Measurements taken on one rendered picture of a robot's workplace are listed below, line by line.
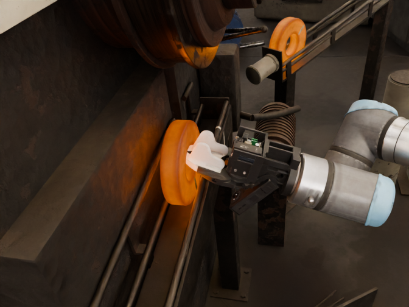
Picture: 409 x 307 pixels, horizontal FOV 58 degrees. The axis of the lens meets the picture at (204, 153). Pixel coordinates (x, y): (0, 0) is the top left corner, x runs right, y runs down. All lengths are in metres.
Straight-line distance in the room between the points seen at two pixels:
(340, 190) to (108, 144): 0.37
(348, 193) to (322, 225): 0.93
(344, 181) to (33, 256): 0.47
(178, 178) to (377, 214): 0.33
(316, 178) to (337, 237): 0.92
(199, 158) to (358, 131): 0.32
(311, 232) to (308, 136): 0.65
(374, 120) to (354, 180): 0.17
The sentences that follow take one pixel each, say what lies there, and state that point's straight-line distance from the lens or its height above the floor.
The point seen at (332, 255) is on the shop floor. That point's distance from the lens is 1.49.
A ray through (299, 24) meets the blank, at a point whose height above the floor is 0.76.
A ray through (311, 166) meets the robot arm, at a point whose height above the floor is 0.76.
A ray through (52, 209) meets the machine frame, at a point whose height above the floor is 0.87.
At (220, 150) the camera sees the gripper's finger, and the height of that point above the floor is 0.76.
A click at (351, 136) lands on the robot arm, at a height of 0.73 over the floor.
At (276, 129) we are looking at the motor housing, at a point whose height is 0.53.
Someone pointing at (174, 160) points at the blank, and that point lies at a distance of 0.61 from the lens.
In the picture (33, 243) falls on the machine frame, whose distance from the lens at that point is 0.44.
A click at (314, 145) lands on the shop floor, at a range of 1.96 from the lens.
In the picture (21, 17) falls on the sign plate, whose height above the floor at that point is 1.06.
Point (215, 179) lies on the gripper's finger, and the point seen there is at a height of 0.74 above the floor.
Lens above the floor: 1.17
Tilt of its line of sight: 38 degrees down
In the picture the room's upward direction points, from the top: 7 degrees counter-clockwise
